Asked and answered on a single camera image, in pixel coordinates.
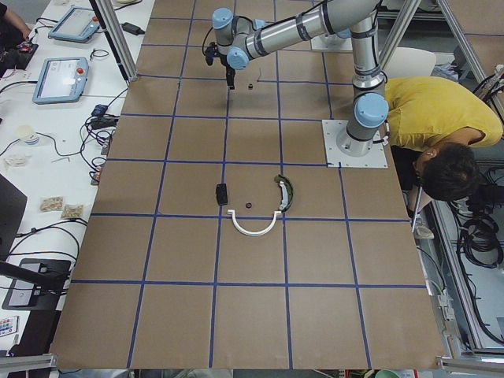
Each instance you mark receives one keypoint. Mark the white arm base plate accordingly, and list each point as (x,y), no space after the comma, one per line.
(342,151)

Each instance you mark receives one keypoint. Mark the blue teach pendant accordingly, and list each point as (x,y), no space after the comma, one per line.
(61,80)
(78,25)

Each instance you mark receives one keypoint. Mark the person in yellow shirt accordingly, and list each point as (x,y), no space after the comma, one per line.
(434,125)

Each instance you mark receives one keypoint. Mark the black tablet stand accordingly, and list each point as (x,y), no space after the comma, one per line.
(37,284)

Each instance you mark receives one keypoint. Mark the far blue teach pendant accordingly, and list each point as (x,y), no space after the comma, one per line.
(78,25)

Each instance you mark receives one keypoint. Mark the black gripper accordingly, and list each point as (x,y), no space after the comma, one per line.
(227,66)

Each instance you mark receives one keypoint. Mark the white curved plastic part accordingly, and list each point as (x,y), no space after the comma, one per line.
(254,227)

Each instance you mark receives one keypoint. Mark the black power adapter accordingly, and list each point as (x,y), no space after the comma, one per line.
(132,29)

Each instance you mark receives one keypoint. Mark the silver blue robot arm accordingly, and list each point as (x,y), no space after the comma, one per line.
(370,109)
(240,39)

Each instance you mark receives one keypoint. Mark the black plastic clip part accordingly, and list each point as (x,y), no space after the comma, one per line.
(222,194)

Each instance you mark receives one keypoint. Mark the olive curved brake shoe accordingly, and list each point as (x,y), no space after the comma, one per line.
(287,192)

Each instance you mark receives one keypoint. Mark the near blue teach pendant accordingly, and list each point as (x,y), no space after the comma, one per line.
(61,80)

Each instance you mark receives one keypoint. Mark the aluminium frame post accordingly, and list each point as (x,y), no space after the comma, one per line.
(115,37)

